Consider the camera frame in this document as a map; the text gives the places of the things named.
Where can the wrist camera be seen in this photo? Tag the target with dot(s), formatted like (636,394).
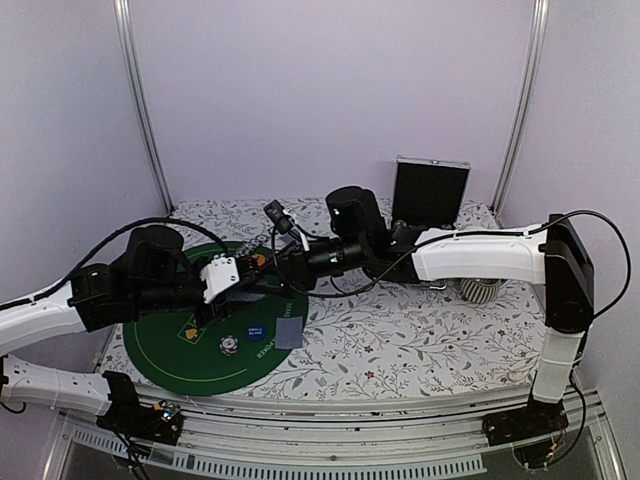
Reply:
(218,275)
(284,223)

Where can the front aluminium rail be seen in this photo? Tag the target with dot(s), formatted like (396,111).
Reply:
(430,438)

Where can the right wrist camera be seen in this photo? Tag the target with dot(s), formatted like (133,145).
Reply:
(284,223)

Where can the left aluminium frame post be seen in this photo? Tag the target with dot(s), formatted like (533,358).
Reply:
(124,25)

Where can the blue small blind button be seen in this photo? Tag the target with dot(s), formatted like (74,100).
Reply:
(256,333)

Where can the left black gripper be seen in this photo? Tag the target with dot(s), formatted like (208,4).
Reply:
(217,312)

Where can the blue playing card deck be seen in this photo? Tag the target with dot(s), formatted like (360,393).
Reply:
(243,296)

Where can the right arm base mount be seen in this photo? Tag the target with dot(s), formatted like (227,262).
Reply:
(535,419)

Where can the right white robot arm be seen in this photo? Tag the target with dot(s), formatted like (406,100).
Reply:
(550,254)

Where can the aluminium frame post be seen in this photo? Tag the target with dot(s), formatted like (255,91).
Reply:
(124,25)
(531,67)

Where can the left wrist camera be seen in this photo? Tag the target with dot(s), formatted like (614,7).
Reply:
(218,275)

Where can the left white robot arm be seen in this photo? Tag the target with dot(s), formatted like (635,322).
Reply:
(153,275)

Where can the striped ceramic mug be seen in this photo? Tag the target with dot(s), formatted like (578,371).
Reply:
(480,291)

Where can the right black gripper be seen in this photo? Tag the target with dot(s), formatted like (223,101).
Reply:
(301,270)

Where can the right aluminium frame post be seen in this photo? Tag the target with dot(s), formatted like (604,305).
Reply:
(531,67)

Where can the round green poker mat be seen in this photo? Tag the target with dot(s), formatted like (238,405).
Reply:
(171,352)

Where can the floral white tablecloth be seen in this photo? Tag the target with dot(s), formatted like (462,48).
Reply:
(409,342)

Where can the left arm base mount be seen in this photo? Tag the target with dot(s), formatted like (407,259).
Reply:
(161,423)

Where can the aluminium poker chip case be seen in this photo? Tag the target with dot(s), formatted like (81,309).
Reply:
(428,192)

